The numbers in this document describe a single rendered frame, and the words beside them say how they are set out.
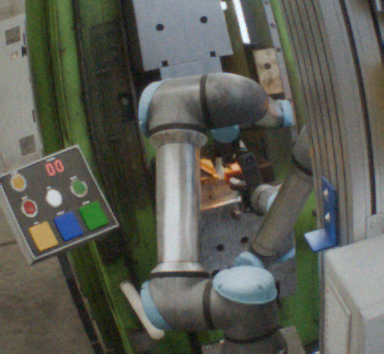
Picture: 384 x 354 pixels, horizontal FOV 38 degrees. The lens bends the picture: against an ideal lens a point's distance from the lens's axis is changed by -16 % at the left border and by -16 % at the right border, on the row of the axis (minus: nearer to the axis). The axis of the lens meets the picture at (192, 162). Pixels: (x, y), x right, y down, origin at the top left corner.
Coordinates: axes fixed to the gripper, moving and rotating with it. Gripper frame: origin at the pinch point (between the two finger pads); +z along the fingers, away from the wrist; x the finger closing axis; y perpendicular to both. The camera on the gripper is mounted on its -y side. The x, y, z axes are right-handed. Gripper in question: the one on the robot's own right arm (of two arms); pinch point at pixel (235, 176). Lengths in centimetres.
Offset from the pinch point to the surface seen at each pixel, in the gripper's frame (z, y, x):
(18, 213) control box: -5, -8, -68
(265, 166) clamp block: 17.1, 4.3, 16.5
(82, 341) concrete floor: 104, 99, -66
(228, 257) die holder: 11.7, 29.5, -3.4
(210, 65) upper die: 16.4, -32.4, 4.6
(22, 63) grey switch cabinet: 548, -52, -55
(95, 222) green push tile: -0.3, 2.1, -43.9
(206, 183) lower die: 17.1, 4.3, -4.3
